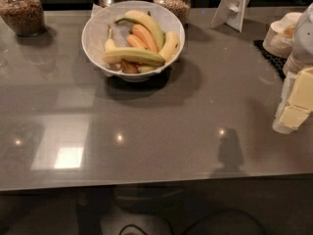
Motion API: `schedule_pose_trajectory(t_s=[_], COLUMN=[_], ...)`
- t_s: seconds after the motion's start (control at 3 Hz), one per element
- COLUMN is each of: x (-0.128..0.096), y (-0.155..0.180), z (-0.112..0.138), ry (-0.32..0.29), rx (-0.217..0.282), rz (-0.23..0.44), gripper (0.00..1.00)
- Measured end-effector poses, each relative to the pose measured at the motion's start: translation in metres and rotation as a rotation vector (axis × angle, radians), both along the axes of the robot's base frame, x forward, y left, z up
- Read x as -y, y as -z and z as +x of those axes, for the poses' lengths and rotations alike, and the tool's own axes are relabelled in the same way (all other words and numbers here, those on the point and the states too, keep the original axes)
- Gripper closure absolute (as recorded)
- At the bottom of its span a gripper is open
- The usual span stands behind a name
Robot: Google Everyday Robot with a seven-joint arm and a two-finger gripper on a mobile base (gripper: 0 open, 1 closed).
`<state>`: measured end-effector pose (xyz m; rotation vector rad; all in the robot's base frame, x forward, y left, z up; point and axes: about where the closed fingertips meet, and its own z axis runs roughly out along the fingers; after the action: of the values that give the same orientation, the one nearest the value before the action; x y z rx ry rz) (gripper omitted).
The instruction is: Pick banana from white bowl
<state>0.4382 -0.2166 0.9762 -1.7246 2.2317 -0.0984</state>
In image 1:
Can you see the orange banana lower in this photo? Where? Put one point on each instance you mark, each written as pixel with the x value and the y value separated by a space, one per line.
pixel 135 41

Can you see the glass jar of grains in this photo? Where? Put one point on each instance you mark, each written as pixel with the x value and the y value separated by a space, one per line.
pixel 180 8
pixel 23 17

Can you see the green-yellow banana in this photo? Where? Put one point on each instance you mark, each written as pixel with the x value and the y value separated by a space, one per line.
pixel 142 18
pixel 133 55

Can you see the small yellow banana left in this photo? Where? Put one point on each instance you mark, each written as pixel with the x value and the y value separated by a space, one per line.
pixel 109 44

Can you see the green-yellow banana front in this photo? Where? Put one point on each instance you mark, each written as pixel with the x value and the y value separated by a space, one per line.
pixel 133 55

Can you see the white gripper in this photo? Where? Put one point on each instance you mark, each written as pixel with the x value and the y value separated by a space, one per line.
pixel 304 41

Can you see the white paper bowl liner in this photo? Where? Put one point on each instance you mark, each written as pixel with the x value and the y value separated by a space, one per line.
pixel 95 34

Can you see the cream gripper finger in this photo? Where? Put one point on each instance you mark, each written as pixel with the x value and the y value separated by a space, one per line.
pixel 289 118

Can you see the glass jar of grains left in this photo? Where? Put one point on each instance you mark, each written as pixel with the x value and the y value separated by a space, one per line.
pixel 23 17

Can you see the orange banana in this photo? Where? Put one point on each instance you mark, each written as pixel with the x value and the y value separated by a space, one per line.
pixel 135 41
pixel 146 36

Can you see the white bowl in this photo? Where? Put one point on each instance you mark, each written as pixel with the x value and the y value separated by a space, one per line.
pixel 172 23

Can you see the white folded card stand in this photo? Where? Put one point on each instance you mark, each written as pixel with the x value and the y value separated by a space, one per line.
pixel 231 13

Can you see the stack of paper bowls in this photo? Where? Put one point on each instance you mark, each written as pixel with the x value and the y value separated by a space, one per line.
pixel 279 35

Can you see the glass jar of grains right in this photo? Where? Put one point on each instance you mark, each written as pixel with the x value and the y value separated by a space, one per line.
pixel 180 8

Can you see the orange banana upper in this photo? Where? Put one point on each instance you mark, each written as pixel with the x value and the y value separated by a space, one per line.
pixel 146 36

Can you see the black rubber mat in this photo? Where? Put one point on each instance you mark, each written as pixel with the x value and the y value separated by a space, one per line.
pixel 276 63

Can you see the yellow banana right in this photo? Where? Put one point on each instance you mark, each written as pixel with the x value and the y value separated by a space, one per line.
pixel 171 46

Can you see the green-yellow banana back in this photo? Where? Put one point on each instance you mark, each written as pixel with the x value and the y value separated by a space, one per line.
pixel 142 18

